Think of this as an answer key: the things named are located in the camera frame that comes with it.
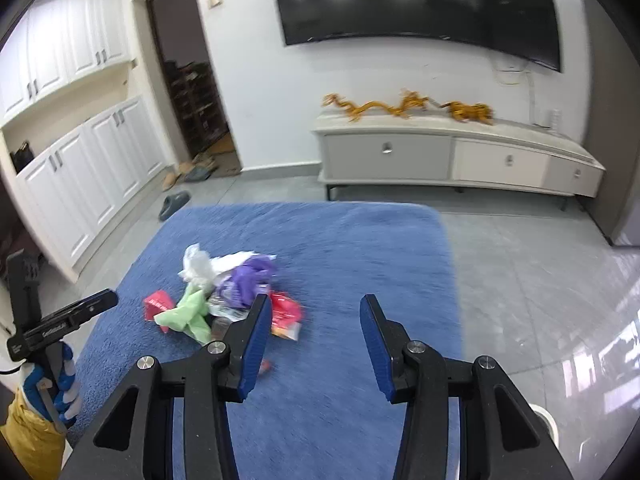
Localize green paper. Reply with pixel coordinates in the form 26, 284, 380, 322
154, 287, 213, 345

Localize golden tiger ornament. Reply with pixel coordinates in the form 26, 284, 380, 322
440, 101, 496, 126

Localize grey slipper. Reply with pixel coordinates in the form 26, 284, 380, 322
182, 162, 214, 184

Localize purple wrapper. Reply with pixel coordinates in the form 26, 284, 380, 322
215, 255, 278, 309

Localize black bag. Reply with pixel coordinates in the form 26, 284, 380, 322
10, 141, 35, 174

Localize brown door mat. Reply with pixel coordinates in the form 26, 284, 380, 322
207, 132, 236, 154

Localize white tissue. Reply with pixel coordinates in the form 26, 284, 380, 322
210, 251, 262, 275

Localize person's left forearm yellow sleeve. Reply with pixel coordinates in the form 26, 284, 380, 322
2, 387, 68, 480

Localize dark green slipper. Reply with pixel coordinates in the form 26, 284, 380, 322
158, 191, 192, 222

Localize white upper wall cabinets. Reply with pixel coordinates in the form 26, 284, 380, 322
0, 0, 132, 117

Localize golden dragon ornament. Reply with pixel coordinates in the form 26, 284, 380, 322
321, 90, 440, 124

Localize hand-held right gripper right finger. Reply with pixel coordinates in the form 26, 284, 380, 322
359, 294, 576, 480

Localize clear plastic wrapper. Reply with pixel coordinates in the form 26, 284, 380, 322
207, 297, 251, 341

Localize wooden shoe rack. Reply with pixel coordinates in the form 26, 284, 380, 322
165, 60, 231, 145

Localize white grey television cabinet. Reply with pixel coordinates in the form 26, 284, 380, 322
311, 107, 607, 211

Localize red snack wrapper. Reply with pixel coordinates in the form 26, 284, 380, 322
269, 291, 304, 342

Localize person's left hand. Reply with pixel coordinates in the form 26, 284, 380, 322
20, 342, 83, 428

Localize tan slipper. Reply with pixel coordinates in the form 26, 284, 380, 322
161, 160, 197, 192

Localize large black television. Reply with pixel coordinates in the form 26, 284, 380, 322
268, 0, 562, 72

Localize white cable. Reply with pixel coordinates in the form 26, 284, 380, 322
524, 71, 551, 129

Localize blue fluffy blanket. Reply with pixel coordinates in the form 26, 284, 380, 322
67, 201, 463, 480

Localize small red packet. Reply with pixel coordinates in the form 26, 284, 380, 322
143, 290, 177, 322

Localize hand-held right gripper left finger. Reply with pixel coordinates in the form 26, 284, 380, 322
60, 294, 273, 480

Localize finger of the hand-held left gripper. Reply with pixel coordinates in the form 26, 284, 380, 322
37, 288, 119, 333

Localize white trash bin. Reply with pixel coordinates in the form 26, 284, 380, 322
529, 404, 559, 444

